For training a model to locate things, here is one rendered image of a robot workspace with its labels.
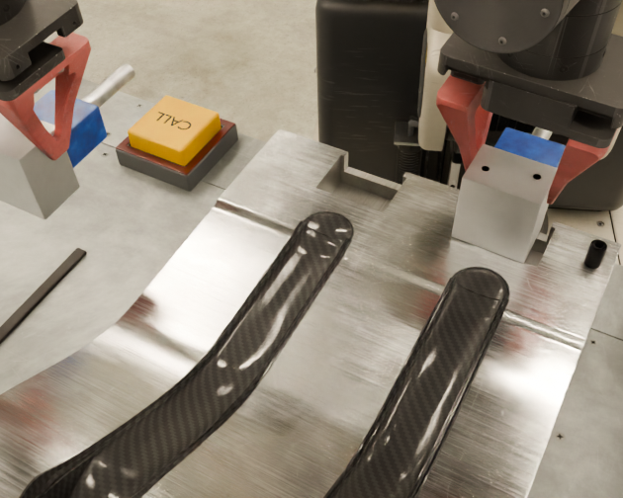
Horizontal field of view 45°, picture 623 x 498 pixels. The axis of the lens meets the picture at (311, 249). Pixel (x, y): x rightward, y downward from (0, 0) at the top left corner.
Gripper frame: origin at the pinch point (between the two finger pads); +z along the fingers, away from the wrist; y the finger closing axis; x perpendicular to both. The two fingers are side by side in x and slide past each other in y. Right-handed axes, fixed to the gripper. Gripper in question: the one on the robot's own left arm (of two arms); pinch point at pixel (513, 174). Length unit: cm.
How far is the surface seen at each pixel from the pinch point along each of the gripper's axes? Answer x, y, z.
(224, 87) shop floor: 102, -99, 94
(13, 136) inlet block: -14.0, -28.1, -1.7
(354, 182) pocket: 1.1, -11.5, 6.9
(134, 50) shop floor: 105, -133, 95
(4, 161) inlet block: -15.5, -27.7, -1.0
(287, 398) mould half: -18.2, -6.0, 5.5
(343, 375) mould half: -15.3, -3.9, 5.4
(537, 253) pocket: 1.0, 2.8, 7.0
